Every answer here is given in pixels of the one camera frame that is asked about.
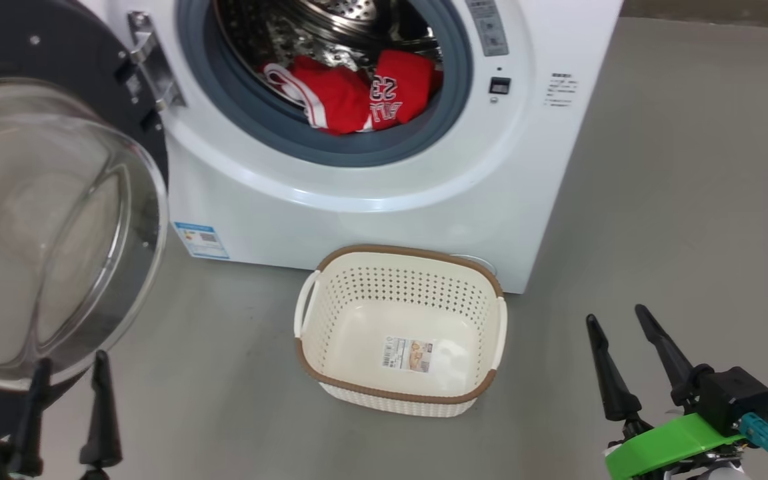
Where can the grey warning label strip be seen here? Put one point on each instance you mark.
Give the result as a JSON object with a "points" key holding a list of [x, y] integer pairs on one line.
{"points": [[489, 30]]}

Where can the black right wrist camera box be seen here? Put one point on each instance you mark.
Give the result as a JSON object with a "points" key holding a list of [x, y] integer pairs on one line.
{"points": [[734, 396]]}

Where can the cream plastic laundry basket brown rim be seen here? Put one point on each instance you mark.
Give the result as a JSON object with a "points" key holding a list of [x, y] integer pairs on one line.
{"points": [[357, 320]]}

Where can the paper product label sticker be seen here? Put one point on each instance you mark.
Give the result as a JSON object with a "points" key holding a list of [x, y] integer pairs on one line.
{"points": [[407, 353]]}

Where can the perforated steel washer drum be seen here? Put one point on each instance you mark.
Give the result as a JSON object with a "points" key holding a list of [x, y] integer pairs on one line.
{"points": [[330, 26]]}

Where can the grey rubber door gasket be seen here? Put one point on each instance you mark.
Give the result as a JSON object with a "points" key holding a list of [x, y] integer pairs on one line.
{"points": [[357, 152]]}

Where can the blue energy label sticker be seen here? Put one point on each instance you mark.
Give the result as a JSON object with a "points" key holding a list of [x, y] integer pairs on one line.
{"points": [[200, 241]]}

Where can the white front-load washing machine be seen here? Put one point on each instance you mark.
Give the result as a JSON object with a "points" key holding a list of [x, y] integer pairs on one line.
{"points": [[357, 226]]}

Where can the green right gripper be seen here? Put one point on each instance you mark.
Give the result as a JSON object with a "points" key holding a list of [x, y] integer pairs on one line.
{"points": [[670, 446]]}

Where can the black door latch socket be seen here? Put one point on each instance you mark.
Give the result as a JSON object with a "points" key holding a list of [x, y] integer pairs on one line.
{"points": [[499, 85]]}

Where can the red jersey with number print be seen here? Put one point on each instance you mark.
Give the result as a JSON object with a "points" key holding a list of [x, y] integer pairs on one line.
{"points": [[400, 86]]}

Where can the round drain filter cover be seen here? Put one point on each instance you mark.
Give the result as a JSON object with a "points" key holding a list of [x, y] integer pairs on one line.
{"points": [[477, 262]]}

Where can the metal washer door hinge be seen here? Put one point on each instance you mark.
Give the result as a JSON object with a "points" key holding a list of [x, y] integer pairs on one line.
{"points": [[154, 63]]}

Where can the black round machine door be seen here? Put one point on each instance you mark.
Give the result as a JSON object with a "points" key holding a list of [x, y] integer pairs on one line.
{"points": [[57, 233]]}

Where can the red and white garment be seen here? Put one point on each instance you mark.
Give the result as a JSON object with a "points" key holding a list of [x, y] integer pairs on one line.
{"points": [[330, 100]]}

